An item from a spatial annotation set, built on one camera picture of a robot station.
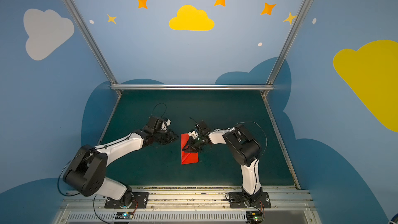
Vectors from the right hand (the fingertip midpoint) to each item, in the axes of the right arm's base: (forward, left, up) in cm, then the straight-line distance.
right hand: (183, 150), depth 90 cm
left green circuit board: (-33, +24, -2) cm, 41 cm away
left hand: (+4, +2, +7) cm, 8 cm away
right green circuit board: (-30, -37, -2) cm, 48 cm away
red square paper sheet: (-4, -3, -1) cm, 5 cm away
